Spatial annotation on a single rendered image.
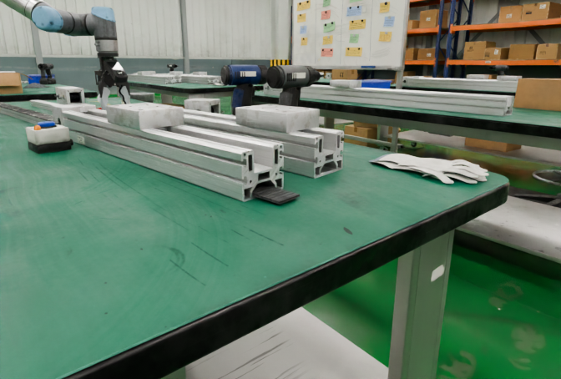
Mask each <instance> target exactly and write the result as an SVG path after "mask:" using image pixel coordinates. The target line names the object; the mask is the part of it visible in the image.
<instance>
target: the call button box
mask: <svg viewBox="0 0 561 379"><path fill-rule="evenodd" d="M26 133H27V138H28V148H29V149H30V150H32V151H33V152H35V153H38V154H44V153H50V152H56V151H62V150H68V149H71V145H73V140H72V139H70V138H69V131H68V127H64V126H62V125H59V124H55V125H54V126H48V127H41V130H34V127H27V128H26Z"/></svg>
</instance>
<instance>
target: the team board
mask: <svg viewBox="0 0 561 379"><path fill-rule="evenodd" d="M409 6H410V0H292V65H303V66H311V67H312V68H313V69H361V70H394V71H397V83H396V89H402V80H403V70H404V66H405V56H406V46H407V26H408V16H409ZM398 130H399V128H397V127H392V142H391V143H389V142H385V141H380V140H375V139H367V138H362V137H357V136H353V135H348V134H344V138H345V139H353V140H357V141H361V142H367V143H371V144H379V145H383V146H387V147H391V150H390V152H394V153H397V140H398Z"/></svg>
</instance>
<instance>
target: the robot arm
mask: <svg viewBox="0 0 561 379"><path fill-rule="evenodd" d="M0 2H1V3H3V4H5V5H7V6H8V7H10V8H11V9H13V10H15V11H16V12H18V13H20V14H22V15H23V16H24V17H26V18H28V19H30V20H32V21H33V23H34V24H35V25H36V27H37V28H39V29H41V30H43V31H46V32H49V33H63V34H64V35H66V36H71V37H77V36H94V39H95V43H94V45H95V46H96V51H97V52H98V53H97V55H98V58H99V62H100V70H99V71H94V73H95V80H96V85H98V88H99V93H100V95H99V96H98V101H99V102H100V104H101V108H102V110H106V106H107V103H108V96H109V95H110V91H109V89H108V88H107V85H108V86H109V88H112V86H117V87H119V96H120V98H121V99H122V100H123V101H124V104H129V102H130V97H129V96H130V90H129V83H128V74H127V73H126V72H125V71H124V70H123V68H122V67H121V65H120V64H119V62H118V61H117V60H116V59H114V57H118V56H119V54H118V53H117V52H118V51H119V44H118V38H117V30H116V20H115V16H114V10H113V9H112V8H108V7H92V8H91V13H71V12H67V11H64V10H60V9H57V8H55V7H53V6H51V5H50V4H48V3H46V2H44V1H43V0H0ZM96 75H97V76H98V82H97V77H96ZM119 85H120V86H119Z"/></svg>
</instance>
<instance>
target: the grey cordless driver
mask: <svg viewBox="0 0 561 379"><path fill-rule="evenodd" d="M320 77H324V74H320V73H319V72H318V71H316V70H314V69H313V68H312V67H311V66H303V65H276V66H271V67H269V68H268V70H267V73H266V81H267V83H268V85H269V86H270V87H271V88H283V89H282V92H281V93H280V98H279V105H284V106H292V107H297V106H298V101H300V96H301V88H303V87H310V86H311V85H313V83H314V82H317V81H318V80H319V79H320Z"/></svg>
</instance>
